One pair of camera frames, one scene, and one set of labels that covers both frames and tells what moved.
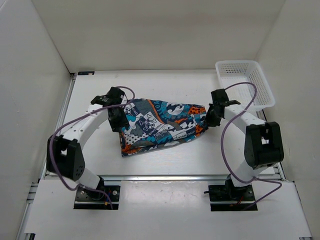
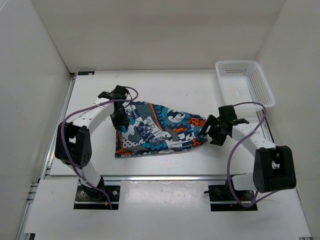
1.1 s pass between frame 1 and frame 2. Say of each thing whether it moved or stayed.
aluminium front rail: stayed
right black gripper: moved
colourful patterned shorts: moved
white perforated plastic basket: stayed
